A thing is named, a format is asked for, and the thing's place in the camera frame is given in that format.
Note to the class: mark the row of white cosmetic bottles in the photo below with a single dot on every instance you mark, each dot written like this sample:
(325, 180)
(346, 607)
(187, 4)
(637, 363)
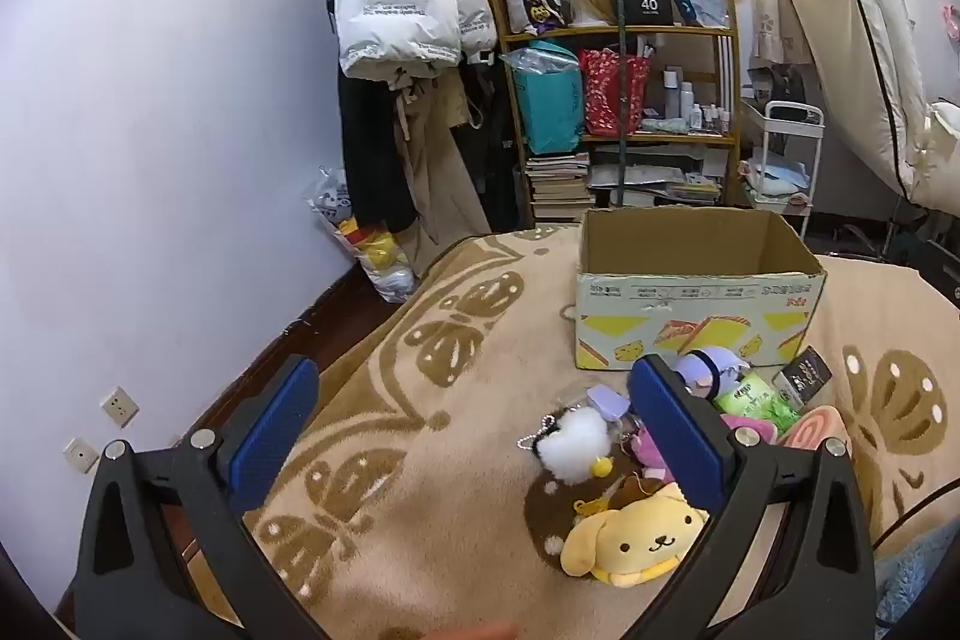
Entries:
(694, 115)

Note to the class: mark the pink bear plush toy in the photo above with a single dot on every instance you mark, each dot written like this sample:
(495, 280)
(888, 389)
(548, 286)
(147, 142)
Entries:
(750, 426)

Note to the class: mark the white wall socket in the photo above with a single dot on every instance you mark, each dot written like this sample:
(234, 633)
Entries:
(81, 455)
(120, 406)

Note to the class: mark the plastic bag of toys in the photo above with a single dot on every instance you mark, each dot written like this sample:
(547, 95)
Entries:
(375, 265)

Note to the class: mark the yellow dog plush toy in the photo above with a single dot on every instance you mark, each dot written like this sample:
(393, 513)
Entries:
(637, 539)

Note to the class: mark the beige trousers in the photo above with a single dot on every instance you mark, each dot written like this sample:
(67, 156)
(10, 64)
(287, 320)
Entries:
(435, 175)

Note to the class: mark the stack of books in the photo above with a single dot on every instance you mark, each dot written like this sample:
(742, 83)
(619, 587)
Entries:
(559, 186)

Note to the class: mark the red patterned gift bag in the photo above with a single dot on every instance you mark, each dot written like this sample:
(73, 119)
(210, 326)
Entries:
(607, 93)

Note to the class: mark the green pole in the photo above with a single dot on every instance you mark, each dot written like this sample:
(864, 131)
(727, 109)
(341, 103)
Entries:
(622, 85)

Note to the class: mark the black foil packet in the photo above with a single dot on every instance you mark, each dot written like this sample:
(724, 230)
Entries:
(802, 377)

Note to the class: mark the white trolley cart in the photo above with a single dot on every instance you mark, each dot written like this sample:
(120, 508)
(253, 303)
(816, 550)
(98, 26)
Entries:
(795, 111)

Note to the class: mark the white duvet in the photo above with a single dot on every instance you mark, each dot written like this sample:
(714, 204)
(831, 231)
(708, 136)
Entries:
(840, 48)

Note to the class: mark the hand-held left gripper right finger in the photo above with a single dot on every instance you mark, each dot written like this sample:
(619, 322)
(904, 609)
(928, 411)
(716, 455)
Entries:
(675, 430)

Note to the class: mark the light blue fluffy cloth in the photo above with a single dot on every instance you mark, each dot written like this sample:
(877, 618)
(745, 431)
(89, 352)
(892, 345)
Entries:
(922, 580)

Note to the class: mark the beige patterned blanket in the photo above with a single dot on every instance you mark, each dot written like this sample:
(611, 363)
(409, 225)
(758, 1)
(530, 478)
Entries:
(450, 497)

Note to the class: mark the purple plush doll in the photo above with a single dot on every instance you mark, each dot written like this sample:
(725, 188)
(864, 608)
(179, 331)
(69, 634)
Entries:
(701, 366)

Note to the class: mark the small lilac plush in bag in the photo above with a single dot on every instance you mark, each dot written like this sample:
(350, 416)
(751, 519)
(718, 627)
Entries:
(606, 400)

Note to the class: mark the teal paper bag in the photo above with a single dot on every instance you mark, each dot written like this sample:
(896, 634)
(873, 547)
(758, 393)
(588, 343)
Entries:
(551, 108)

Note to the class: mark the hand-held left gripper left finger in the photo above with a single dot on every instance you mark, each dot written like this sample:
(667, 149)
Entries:
(274, 437)

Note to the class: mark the black hanging garment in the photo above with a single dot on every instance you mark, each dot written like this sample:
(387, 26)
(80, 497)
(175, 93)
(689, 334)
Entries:
(499, 160)
(367, 160)

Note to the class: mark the green tissue pack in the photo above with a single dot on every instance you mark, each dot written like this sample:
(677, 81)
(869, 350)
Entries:
(754, 400)

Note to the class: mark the pile of papers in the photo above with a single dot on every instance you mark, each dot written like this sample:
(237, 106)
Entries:
(652, 179)

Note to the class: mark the wooden shelf unit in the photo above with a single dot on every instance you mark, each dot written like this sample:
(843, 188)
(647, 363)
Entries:
(615, 33)

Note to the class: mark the printed cardboard box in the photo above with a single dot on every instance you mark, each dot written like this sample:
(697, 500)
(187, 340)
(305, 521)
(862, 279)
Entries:
(675, 302)

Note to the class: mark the pink swirl plush cushion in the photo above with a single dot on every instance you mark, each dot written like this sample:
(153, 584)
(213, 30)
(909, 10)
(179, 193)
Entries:
(814, 430)

